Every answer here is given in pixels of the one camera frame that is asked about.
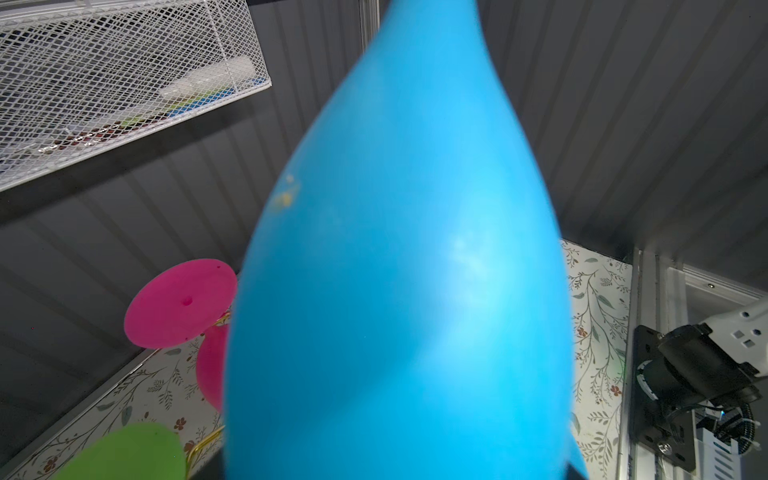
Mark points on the white mesh wall basket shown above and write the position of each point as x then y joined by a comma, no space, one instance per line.
80,78

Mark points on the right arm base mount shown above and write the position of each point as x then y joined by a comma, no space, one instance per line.
660,408

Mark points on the white marker in basket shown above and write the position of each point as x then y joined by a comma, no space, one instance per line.
214,77

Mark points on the gold wire glass rack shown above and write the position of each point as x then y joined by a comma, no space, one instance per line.
201,450

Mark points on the pink wine glass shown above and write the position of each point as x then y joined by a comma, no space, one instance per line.
189,300

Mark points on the green wine glass rear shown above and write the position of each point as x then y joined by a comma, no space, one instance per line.
137,451

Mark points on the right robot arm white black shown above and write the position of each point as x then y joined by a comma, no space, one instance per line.
716,362

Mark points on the blue wine glass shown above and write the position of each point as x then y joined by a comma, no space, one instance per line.
403,309

